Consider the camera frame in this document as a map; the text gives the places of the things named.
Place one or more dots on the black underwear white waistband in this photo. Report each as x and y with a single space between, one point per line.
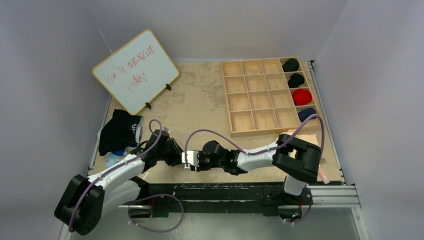
122 131

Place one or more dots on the red rolled underwear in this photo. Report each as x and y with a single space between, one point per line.
302 97

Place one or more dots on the black rolled underwear back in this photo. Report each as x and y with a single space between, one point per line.
291 65

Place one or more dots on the navy blue rolled underwear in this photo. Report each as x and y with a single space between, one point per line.
305 113

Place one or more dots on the black rolled underwear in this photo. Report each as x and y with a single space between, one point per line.
291 65
296 80

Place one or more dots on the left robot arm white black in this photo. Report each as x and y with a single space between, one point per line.
102 188

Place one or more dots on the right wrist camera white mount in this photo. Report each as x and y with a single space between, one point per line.
190 159

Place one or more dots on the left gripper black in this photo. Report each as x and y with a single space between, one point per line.
176 156

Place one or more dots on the wooden compartment organizer tray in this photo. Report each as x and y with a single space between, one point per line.
259 100

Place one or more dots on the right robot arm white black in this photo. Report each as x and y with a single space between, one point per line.
298 158

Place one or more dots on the pink yellow marker pen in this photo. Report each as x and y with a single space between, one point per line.
323 176

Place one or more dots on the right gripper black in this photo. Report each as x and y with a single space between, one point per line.
201 166

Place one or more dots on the white blue patterned underwear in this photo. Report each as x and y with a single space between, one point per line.
114 157

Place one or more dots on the white whiteboard yellow frame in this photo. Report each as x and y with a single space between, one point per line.
137 72

